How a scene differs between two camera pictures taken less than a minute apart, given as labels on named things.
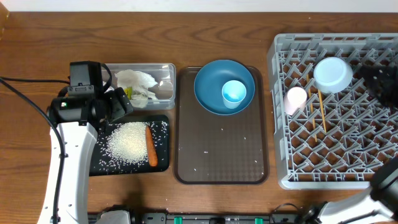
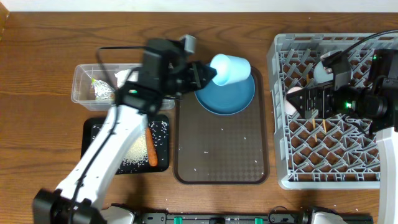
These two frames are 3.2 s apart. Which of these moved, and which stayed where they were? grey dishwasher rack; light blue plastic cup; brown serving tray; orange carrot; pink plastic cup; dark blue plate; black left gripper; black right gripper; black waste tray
Moved: black left gripper; black right gripper; light blue plastic cup
Stayed: pink plastic cup; dark blue plate; orange carrot; black waste tray; brown serving tray; grey dishwasher rack
